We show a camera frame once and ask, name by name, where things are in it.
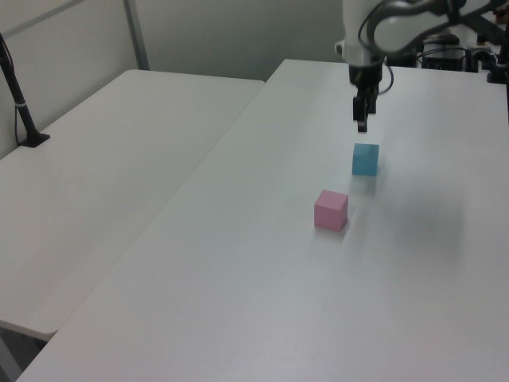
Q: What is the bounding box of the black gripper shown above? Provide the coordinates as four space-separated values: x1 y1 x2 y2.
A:
348 62 385 134

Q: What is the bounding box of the blue cube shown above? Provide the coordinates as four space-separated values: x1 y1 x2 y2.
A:
351 142 380 177

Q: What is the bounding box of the pink cube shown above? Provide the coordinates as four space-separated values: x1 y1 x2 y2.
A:
313 189 350 232

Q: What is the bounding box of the small black box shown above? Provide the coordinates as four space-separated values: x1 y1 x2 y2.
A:
386 55 417 68

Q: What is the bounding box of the black electronics box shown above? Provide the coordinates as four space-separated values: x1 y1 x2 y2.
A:
421 47 467 72

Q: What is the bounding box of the black keyboard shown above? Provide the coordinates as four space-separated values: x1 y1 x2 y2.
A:
463 10 507 45

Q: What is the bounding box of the black table clamp mount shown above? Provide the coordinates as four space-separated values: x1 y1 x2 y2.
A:
485 36 509 85

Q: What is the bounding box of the black camera stand pole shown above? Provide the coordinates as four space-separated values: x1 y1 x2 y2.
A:
0 32 51 149

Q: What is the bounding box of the thin black cable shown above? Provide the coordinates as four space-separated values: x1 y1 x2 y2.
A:
0 37 31 146

